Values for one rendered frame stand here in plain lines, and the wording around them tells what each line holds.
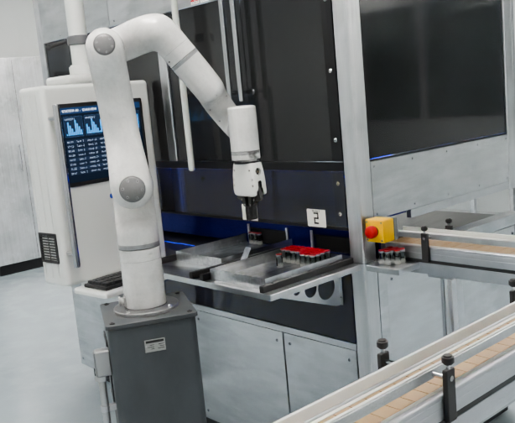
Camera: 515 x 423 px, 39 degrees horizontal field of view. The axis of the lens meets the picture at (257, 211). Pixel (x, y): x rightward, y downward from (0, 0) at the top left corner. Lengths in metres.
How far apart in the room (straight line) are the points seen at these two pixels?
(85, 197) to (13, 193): 4.36
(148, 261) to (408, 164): 0.96
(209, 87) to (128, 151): 0.29
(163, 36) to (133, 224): 0.53
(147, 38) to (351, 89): 0.65
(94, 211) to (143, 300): 0.82
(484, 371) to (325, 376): 1.32
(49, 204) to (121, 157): 0.82
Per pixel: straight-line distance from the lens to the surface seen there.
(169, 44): 2.07
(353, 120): 2.29
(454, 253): 2.28
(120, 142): 2.04
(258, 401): 2.96
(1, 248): 7.17
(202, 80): 2.07
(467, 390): 1.33
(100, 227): 2.88
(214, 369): 3.12
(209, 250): 2.75
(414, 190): 2.54
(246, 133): 2.09
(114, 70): 2.02
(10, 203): 7.17
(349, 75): 2.29
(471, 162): 2.83
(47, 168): 2.78
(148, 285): 2.10
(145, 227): 2.08
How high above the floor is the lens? 1.44
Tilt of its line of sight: 9 degrees down
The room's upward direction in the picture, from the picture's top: 5 degrees counter-clockwise
